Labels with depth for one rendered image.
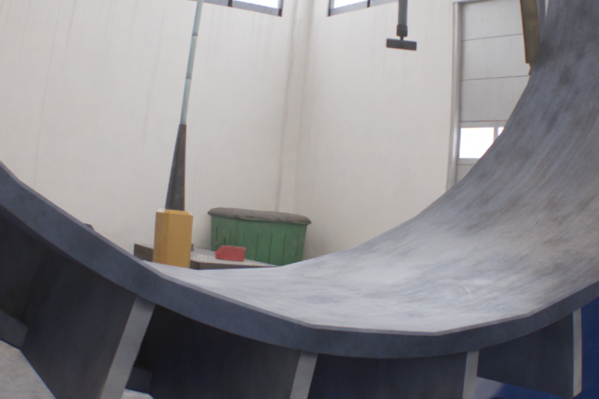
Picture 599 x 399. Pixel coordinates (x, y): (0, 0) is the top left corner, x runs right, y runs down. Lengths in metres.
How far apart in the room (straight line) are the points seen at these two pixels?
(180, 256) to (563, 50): 1.10
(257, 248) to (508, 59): 4.66
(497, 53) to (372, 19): 2.75
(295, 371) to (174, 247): 1.03
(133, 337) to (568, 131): 1.26
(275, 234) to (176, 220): 10.04
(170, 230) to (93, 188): 10.12
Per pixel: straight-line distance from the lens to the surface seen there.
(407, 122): 11.15
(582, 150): 1.70
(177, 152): 1.87
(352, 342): 0.86
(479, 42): 10.43
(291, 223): 11.95
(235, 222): 11.62
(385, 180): 11.41
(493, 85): 10.12
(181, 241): 1.86
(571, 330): 1.19
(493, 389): 1.75
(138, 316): 0.77
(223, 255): 8.93
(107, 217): 12.05
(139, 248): 9.91
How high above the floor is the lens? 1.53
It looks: 2 degrees up
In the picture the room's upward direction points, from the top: 5 degrees clockwise
